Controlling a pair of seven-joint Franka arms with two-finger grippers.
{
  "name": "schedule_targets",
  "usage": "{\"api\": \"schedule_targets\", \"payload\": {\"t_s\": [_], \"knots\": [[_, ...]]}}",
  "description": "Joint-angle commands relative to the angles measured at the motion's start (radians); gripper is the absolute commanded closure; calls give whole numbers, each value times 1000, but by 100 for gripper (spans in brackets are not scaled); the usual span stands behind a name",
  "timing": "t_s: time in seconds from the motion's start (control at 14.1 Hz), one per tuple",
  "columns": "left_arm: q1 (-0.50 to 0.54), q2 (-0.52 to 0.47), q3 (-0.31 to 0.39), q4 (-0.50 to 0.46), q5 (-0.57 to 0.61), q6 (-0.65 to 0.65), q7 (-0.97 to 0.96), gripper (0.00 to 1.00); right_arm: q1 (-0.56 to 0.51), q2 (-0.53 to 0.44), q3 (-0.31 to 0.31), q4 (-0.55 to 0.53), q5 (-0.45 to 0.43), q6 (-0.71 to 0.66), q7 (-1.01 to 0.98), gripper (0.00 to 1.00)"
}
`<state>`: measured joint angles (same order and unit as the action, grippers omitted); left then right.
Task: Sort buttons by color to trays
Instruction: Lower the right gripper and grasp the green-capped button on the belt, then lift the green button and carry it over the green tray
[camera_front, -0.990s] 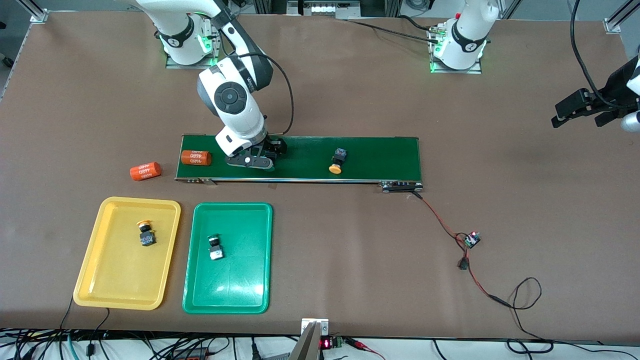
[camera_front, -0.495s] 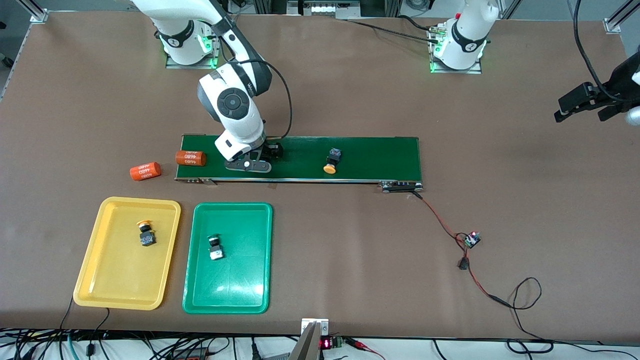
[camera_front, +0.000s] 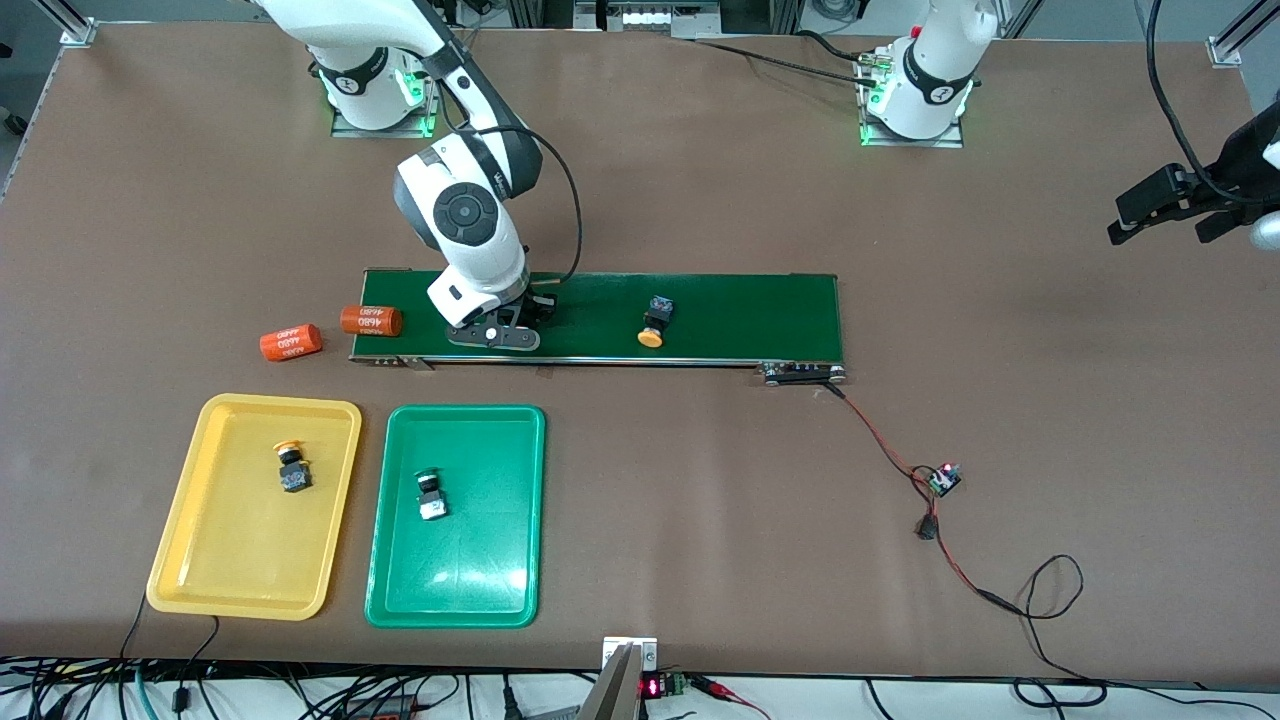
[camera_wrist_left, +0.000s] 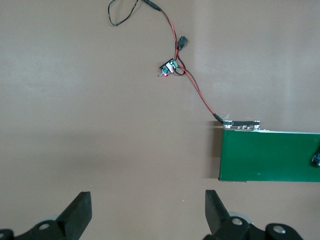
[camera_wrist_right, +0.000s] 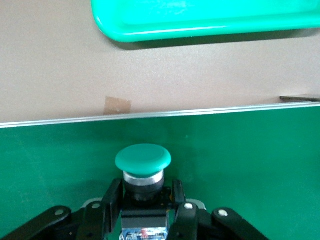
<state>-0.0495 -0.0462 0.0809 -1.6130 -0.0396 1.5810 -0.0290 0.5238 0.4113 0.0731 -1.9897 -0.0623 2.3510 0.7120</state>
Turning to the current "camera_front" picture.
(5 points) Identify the silver mounting bracket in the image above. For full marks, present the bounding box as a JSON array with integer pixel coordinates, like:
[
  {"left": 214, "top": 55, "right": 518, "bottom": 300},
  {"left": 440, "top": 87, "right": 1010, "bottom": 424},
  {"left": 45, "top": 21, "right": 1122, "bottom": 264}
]
[{"left": 602, "top": 636, "right": 659, "bottom": 673}]

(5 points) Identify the yellow plastic tray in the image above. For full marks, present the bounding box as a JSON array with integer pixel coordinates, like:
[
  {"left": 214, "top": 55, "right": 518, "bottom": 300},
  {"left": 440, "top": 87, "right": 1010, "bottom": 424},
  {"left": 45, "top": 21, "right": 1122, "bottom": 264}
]
[{"left": 146, "top": 393, "right": 363, "bottom": 622}]

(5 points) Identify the black power cable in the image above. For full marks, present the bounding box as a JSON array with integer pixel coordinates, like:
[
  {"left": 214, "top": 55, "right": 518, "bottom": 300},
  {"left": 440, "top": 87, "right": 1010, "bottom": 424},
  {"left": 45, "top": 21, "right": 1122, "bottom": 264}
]
[{"left": 690, "top": 30, "right": 881, "bottom": 91}]

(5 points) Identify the aluminium frame rack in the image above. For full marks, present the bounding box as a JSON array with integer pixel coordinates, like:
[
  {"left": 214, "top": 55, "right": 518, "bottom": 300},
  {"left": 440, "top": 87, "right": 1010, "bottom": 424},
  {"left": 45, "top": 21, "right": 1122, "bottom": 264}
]
[{"left": 505, "top": 0, "right": 801, "bottom": 39}]

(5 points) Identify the green push button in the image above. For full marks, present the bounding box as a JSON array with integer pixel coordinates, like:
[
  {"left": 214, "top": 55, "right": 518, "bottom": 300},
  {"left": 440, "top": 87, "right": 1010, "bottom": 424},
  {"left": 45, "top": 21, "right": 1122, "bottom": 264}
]
[{"left": 415, "top": 467, "right": 451, "bottom": 523}]

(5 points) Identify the green conveyor belt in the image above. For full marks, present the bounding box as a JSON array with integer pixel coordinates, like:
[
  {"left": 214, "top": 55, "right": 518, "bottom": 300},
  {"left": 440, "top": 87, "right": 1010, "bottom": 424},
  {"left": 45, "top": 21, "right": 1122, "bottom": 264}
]
[{"left": 348, "top": 268, "right": 849, "bottom": 387}]

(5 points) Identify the orange 4680 battery cylinder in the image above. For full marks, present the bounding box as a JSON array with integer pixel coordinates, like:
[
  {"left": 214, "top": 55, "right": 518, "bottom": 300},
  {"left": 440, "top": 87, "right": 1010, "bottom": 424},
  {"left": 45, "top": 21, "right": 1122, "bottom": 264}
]
[
  {"left": 340, "top": 305, "right": 404, "bottom": 338},
  {"left": 259, "top": 323, "right": 324, "bottom": 363}
]

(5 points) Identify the thin black cable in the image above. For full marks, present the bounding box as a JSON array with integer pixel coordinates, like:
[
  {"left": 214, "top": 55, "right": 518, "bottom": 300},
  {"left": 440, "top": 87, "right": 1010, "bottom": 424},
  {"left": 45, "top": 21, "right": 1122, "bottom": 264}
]
[
  {"left": 120, "top": 595, "right": 149, "bottom": 666},
  {"left": 175, "top": 615, "right": 221, "bottom": 706}
]

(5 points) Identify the green plastic tray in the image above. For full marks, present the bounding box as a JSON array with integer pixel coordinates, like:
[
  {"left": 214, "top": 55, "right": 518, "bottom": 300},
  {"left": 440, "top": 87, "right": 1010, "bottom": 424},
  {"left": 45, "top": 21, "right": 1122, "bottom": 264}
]
[{"left": 364, "top": 404, "right": 547, "bottom": 629}]

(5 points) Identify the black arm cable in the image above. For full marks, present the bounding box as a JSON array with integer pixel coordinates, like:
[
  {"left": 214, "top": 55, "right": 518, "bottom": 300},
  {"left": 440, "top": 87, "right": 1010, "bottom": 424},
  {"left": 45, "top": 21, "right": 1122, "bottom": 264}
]
[
  {"left": 470, "top": 125, "right": 584, "bottom": 291},
  {"left": 1147, "top": 0, "right": 1280, "bottom": 206}
]

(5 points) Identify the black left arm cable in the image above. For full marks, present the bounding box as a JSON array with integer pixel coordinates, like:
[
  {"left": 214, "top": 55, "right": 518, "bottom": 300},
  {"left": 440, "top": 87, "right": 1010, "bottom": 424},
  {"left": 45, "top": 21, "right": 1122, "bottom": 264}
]
[{"left": 1147, "top": 0, "right": 1280, "bottom": 206}]

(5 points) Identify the red clip lead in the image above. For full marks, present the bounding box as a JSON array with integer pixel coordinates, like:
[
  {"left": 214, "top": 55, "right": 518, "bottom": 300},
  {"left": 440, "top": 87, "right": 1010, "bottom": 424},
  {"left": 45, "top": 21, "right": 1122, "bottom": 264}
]
[{"left": 690, "top": 676, "right": 771, "bottom": 720}]

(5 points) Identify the yellow push button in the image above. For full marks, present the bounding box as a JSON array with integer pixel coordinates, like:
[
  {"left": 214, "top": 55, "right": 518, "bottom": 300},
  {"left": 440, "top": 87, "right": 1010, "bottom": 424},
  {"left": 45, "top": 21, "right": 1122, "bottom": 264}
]
[
  {"left": 637, "top": 295, "right": 675, "bottom": 349},
  {"left": 273, "top": 440, "right": 314, "bottom": 494}
]

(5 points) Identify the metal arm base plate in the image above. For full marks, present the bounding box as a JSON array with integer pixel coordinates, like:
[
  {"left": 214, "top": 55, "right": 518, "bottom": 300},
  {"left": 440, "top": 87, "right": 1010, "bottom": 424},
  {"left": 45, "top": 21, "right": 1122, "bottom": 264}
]
[
  {"left": 330, "top": 28, "right": 448, "bottom": 139},
  {"left": 857, "top": 45, "right": 966, "bottom": 149}
]

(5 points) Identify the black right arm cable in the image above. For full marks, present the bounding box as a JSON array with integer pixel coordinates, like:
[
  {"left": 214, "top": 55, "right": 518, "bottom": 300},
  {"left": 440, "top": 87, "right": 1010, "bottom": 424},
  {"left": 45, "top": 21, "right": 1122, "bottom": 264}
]
[{"left": 470, "top": 125, "right": 584, "bottom": 291}]

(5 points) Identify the aluminium corner profile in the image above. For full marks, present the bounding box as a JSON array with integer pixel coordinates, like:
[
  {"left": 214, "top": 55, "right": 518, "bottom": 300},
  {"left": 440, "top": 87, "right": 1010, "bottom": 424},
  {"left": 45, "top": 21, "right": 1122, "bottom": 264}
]
[
  {"left": 1208, "top": 0, "right": 1280, "bottom": 69},
  {"left": 40, "top": 0, "right": 97, "bottom": 47}
]

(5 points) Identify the looped black cable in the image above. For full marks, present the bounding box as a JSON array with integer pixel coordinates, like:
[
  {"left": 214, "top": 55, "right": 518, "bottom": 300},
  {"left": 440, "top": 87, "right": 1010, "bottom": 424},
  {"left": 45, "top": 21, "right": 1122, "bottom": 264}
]
[{"left": 1000, "top": 555, "right": 1109, "bottom": 706}]

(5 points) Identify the grey camera stand beam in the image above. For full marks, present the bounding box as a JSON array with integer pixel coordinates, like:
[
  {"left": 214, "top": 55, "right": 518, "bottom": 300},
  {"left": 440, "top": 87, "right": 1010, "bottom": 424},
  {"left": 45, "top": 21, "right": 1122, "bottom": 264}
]
[{"left": 578, "top": 645, "right": 643, "bottom": 720}]

